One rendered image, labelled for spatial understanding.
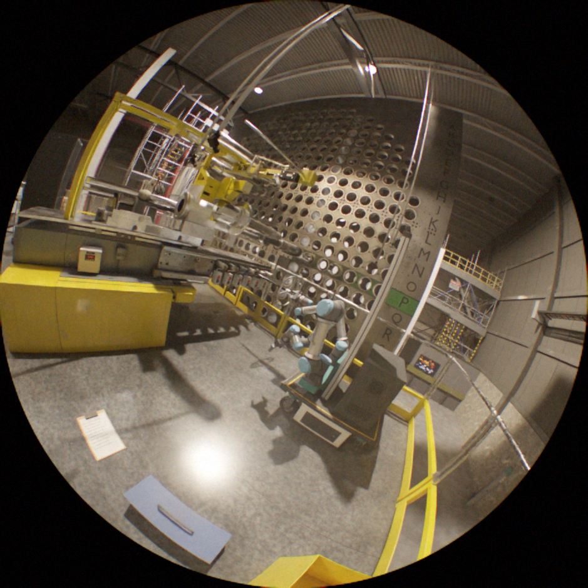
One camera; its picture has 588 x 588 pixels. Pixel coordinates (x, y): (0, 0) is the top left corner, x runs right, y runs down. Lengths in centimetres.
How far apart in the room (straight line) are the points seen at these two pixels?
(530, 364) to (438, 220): 632
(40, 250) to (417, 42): 934
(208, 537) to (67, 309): 164
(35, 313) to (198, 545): 171
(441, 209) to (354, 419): 333
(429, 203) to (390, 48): 662
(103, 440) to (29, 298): 109
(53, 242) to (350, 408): 276
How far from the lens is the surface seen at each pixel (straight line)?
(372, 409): 156
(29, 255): 220
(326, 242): 372
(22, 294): 187
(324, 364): 146
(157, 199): 244
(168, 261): 215
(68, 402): 168
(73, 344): 199
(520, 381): 836
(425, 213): 366
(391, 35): 866
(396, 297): 330
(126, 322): 189
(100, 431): 151
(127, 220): 206
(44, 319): 190
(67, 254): 208
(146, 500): 113
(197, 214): 220
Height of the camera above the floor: 129
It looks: 11 degrees down
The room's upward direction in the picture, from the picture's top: 23 degrees clockwise
